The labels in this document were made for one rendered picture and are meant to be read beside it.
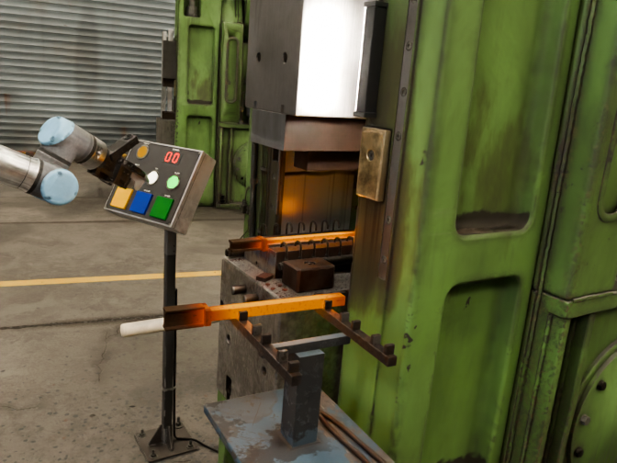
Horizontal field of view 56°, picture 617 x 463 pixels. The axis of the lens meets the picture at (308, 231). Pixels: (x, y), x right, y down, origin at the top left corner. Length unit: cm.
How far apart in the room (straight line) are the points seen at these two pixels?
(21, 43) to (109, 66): 120
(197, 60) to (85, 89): 331
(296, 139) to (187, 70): 496
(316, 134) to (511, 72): 51
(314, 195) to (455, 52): 80
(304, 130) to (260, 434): 77
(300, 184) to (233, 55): 459
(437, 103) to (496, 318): 67
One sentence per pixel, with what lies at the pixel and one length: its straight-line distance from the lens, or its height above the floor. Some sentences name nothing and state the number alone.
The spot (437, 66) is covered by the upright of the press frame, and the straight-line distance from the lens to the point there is 130.
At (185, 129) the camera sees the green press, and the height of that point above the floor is 84.
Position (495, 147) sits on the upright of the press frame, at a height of 133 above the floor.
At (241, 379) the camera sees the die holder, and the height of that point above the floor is 59.
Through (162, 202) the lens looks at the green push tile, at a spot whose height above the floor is 103.
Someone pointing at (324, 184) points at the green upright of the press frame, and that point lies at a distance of 194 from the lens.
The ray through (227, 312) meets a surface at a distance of 125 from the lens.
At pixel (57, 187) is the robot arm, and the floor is 115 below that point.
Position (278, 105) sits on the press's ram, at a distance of 156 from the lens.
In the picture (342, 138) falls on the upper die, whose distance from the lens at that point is 163.
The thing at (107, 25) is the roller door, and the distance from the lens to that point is 951.
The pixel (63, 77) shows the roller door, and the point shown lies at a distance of 948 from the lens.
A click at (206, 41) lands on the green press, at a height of 177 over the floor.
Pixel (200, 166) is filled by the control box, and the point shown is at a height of 115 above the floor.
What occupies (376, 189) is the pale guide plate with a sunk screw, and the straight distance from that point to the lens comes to 140.
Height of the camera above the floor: 145
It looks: 15 degrees down
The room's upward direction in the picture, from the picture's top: 5 degrees clockwise
